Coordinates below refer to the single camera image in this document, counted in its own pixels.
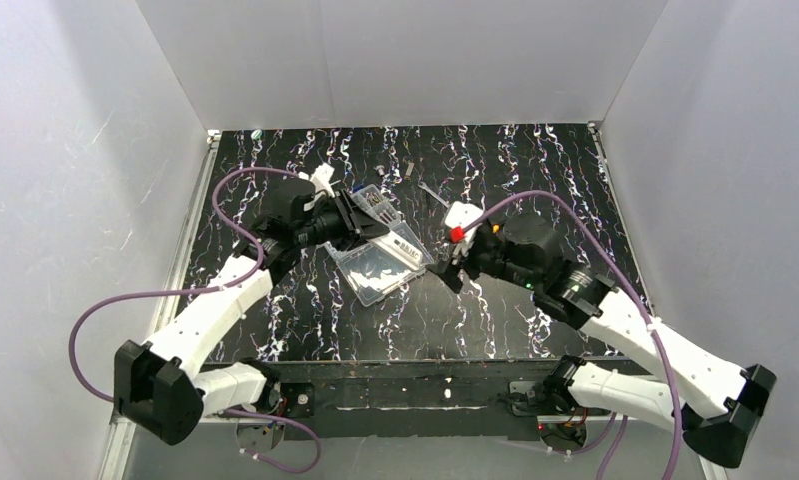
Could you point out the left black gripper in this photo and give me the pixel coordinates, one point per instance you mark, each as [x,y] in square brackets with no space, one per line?
[354,216]

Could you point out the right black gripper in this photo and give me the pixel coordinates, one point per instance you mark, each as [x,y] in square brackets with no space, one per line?
[466,263]

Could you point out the white remote control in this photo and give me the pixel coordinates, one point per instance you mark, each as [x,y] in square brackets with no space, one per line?
[411,255]

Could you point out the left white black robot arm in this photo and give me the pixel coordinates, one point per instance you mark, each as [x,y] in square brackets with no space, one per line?
[160,383]

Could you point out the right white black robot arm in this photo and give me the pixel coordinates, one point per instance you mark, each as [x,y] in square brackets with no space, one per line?
[715,404]

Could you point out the clear plastic screw box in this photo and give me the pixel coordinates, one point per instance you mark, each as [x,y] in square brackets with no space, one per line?
[375,270]

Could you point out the small grey metal bar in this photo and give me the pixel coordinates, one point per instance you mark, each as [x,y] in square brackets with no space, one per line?
[409,169]

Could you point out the silver open-end wrench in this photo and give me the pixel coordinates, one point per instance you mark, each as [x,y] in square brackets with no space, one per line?
[433,194]

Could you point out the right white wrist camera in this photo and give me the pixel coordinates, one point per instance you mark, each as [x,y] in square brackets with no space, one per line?
[457,221]

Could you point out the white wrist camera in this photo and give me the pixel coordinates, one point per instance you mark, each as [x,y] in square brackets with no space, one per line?
[457,221]
[321,179]

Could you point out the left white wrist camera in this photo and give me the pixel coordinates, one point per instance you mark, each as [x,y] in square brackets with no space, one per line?
[321,179]

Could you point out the black front mounting rail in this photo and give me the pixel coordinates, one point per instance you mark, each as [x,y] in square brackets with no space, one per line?
[432,398]

